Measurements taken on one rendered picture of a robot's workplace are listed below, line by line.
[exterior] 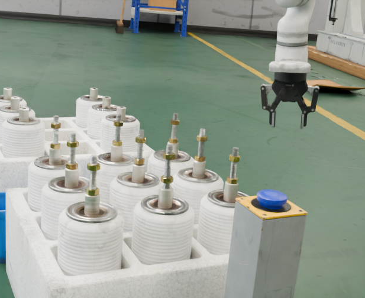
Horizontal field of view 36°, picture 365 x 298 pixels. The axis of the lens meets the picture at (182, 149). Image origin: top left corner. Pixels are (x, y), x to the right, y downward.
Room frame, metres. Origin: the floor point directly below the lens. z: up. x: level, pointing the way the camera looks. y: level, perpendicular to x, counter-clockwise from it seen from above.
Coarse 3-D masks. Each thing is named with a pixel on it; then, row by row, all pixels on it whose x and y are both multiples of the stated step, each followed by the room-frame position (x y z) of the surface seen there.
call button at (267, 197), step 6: (258, 192) 0.71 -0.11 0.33; (264, 192) 0.71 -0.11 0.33; (270, 192) 0.71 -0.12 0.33; (276, 192) 0.72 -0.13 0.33; (258, 198) 0.70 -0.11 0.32; (264, 198) 0.69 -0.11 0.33; (270, 198) 0.69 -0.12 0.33; (276, 198) 0.69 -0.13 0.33; (282, 198) 0.70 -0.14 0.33; (264, 204) 0.70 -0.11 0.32; (270, 204) 0.69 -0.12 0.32; (276, 204) 0.69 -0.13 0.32; (282, 204) 0.69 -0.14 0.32
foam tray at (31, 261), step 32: (32, 224) 0.87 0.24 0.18; (32, 256) 0.79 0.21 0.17; (128, 256) 0.79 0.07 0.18; (192, 256) 0.84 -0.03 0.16; (224, 256) 0.82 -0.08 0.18; (32, 288) 0.78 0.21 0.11; (64, 288) 0.68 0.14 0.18; (96, 288) 0.70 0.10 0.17; (128, 288) 0.72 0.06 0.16; (160, 288) 0.75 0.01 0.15; (192, 288) 0.77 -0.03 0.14; (224, 288) 0.80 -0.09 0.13
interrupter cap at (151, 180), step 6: (120, 174) 0.95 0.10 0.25; (126, 174) 0.95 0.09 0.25; (150, 174) 0.96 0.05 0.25; (120, 180) 0.92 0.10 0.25; (126, 180) 0.92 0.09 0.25; (144, 180) 0.94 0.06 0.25; (150, 180) 0.93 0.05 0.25; (156, 180) 0.94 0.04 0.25; (132, 186) 0.90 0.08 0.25; (138, 186) 0.90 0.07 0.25; (144, 186) 0.90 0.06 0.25; (150, 186) 0.91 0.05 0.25
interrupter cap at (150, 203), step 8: (144, 200) 0.84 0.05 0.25; (152, 200) 0.84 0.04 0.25; (176, 200) 0.85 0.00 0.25; (184, 200) 0.85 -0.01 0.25; (144, 208) 0.81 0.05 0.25; (152, 208) 0.81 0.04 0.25; (160, 208) 0.82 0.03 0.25; (168, 208) 0.82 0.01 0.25; (176, 208) 0.82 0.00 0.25; (184, 208) 0.82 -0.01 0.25
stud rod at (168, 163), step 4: (168, 144) 0.83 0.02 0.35; (168, 148) 0.83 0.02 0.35; (172, 148) 0.83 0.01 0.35; (168, 152) 0.83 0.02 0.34; (168, 160) 0.83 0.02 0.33; (168, 164) 0.83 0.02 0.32; (164, 168) 0.83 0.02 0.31; (168, 168) 0.83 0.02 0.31; (164, 172) 0.83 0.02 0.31; (168, 172) 0.83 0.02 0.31; (164, 176) 0.83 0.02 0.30; (168, 176) 0.83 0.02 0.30; (164, 184) 0.83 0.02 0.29; (168, 184) 0.83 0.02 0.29; (164, 188) 0.83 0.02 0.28; (168, 188) 0.83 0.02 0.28
